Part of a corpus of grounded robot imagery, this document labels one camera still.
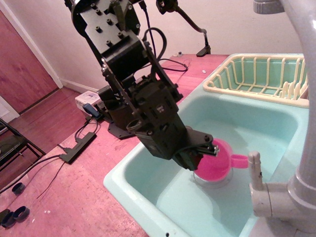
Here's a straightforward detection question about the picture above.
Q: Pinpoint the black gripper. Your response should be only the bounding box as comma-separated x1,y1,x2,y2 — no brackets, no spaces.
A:
135,116,220,171

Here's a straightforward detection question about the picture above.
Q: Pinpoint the pink plastic cup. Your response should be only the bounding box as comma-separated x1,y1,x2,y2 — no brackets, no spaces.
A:
194,138,248,182

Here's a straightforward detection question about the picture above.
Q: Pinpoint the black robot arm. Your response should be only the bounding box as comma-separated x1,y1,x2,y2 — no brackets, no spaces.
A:
65,0,219,171

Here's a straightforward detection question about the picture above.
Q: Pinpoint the mint green toy sink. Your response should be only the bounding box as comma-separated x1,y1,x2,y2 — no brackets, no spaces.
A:
103,53,311,237

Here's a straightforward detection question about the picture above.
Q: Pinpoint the grey toy faucet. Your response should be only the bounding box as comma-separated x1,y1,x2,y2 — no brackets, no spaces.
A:
247,0,316,234

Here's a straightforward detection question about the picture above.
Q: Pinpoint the cream yellow dish rack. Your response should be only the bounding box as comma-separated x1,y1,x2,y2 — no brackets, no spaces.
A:
203,54,309,108

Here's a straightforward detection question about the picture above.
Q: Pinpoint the blue adapter plug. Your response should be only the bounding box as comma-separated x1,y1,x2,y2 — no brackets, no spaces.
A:
83,103,102,119

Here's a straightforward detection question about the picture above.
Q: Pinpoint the white cardboard box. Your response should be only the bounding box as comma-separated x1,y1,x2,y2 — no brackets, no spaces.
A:
75,91,101,115

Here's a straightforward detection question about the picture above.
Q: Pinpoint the black usb hub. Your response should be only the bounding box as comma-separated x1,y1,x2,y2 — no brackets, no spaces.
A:
59,132,97,164

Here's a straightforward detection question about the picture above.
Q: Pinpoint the black metal chair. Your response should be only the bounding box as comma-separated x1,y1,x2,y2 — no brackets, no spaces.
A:
0,119,46,171

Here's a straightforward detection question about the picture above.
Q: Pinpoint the wooden door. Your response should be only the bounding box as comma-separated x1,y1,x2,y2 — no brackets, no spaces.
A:
0,13,58,114

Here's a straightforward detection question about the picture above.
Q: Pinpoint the thin black wire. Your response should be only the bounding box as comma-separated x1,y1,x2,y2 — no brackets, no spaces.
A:
36,161,66,199

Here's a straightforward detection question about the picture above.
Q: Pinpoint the black cable on table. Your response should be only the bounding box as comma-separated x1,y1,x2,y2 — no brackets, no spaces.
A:
0,154,62,194

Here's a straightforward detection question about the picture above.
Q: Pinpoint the black gooseneck camera mount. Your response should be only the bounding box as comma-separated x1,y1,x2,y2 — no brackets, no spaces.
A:
156,0,211,57

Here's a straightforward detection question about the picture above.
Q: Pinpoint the black tape ring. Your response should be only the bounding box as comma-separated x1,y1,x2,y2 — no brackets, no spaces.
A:
0,208,17,229
13,206,31,222
11,182,26,196

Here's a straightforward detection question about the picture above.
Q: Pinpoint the black tape ring front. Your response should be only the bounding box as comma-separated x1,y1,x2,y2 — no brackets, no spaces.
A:
13,206,31,222

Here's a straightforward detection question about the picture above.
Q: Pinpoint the black tape ring left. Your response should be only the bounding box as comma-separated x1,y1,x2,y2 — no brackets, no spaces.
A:
0,208,17,229

